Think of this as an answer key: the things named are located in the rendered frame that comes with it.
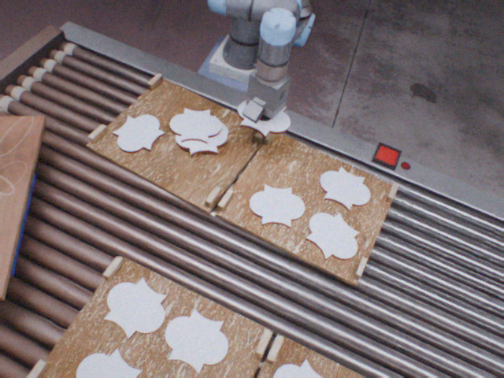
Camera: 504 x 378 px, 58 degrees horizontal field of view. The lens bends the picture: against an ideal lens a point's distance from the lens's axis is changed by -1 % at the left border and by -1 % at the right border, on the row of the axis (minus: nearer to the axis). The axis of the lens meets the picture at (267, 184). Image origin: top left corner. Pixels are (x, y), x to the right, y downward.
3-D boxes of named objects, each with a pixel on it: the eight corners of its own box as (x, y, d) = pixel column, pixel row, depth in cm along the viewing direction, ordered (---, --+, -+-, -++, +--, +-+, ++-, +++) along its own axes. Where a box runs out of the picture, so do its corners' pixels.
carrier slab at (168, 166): (161, 80, 149) (161, 76, 148) (270, 133, 141) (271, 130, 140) (87, 148, 130) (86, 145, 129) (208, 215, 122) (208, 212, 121)
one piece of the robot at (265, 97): (235, 72, 106) (231, 120, 119) (267, 90, 104) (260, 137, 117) (264, 47, 112) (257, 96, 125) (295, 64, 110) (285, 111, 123)
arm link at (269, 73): (278, 72, 104) (249, 57, 106) (275, 87, 108) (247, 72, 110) (294, 57, 108) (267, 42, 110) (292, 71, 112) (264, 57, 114)
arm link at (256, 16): (261, -21, 109) (251, 4, 103) (306, -10, 109) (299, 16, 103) (257, 7, 115) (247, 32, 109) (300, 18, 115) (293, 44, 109)
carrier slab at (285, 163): (272, 132, 142) (272, 129, 140) (395, 190, 134) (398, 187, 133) (213, 216, 122) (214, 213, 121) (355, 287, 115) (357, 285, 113)
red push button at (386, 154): (379, 147, 144) (380, 144, 143) (397, 154, 143) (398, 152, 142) (374, 161, 141) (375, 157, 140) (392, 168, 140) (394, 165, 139)
